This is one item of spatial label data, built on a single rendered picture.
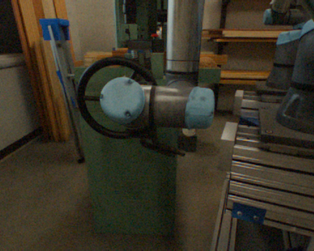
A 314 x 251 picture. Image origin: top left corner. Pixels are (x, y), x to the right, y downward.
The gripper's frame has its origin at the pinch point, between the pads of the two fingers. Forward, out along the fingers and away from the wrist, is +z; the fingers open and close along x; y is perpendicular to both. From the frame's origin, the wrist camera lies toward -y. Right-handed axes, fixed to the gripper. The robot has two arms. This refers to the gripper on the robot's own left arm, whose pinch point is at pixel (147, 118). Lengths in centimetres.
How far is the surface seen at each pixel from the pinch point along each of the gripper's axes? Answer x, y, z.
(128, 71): -9.2, -17.8, 5.8
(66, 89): -78, -32, 88
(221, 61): 28, -33, 29
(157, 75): 1.3, -17.2, 6.9
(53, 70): -116, -63, 127
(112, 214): -22, 45, 49
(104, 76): -21.2, -19.0, 15.0
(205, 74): 19.4, -22.1, 16.5
